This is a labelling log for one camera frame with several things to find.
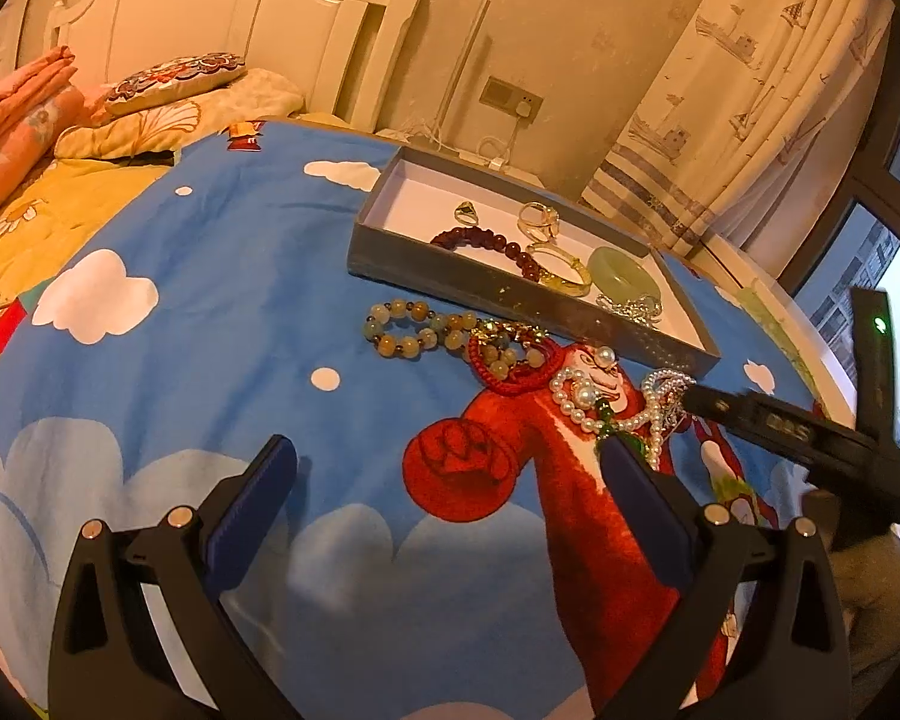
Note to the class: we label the cream pillow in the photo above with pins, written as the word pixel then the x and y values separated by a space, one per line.
pixel 255 94

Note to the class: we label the yellow printed bed sheet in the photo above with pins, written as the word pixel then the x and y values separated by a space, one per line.
pixel 45 202

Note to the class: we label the blue cartoon printed blanket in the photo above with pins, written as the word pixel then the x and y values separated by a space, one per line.
pixel 195 360

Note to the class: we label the gold brooch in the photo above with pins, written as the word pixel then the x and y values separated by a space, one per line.
pixel 510 331

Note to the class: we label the embroidered floral pillow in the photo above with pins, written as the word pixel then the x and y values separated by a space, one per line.
pixel 172 79

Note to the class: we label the silver brooch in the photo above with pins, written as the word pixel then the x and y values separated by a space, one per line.
pixel 671 382

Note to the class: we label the white wooden headboard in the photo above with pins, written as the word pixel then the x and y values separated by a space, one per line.
pixel 217 7

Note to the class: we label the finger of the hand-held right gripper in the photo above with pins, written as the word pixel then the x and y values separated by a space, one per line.
pixel 720 403

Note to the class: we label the pink folded quilt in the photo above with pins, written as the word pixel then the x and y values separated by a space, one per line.
pixel 7 135

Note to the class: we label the white bed rail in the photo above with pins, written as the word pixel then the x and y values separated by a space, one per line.
pixel 795 322

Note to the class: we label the grey shallow cardboard box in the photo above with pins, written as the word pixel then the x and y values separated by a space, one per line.
pixel 420 199

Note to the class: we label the wall socket plate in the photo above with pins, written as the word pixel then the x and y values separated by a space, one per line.
pixel 499 92

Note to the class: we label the ship print curtain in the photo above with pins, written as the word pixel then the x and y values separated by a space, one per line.
pixel 720 90

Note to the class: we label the white charger plug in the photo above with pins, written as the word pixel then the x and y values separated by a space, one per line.
pixel 526 106

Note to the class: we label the dark window frame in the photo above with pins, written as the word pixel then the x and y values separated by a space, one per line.
pixel 832 225

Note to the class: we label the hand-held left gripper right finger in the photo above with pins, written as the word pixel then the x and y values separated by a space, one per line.
pixel 637 502

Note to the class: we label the gold bangle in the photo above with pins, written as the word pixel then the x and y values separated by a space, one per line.
pixel 570 283

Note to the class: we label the person's right forearm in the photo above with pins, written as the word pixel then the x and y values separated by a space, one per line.
pixel 877 600

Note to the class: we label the white wall conduit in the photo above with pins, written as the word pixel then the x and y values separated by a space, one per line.
pixel 461 67

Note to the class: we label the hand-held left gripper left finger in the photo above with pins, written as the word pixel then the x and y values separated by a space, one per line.
pixel 251 510

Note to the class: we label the pale green jade disc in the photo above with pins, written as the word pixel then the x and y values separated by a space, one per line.
pixel 604 264

